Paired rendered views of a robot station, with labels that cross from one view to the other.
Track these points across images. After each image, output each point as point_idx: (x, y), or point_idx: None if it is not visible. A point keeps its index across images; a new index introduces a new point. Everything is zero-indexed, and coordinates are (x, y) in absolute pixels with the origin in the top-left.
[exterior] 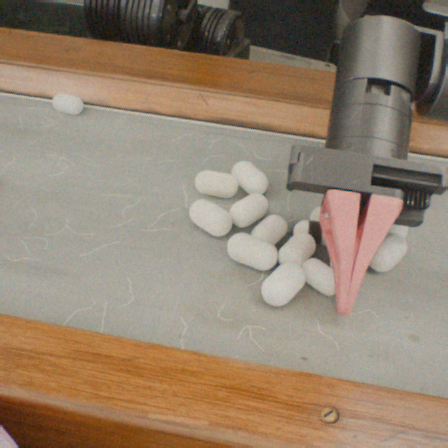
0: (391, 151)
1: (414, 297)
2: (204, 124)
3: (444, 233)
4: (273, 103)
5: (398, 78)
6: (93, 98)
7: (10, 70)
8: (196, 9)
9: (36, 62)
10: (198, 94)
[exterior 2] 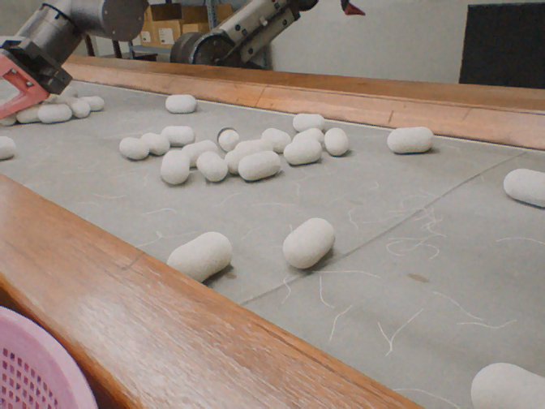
0: (24, 36)
1: (36, 131)
2: (109, 87)
3: (114, 118)
4: (141, 74)
5: (51, 2)
6: (81, 78)
7: (63, 67)
8: (239, 62)
9: (75, 63)
10: (117, 72)
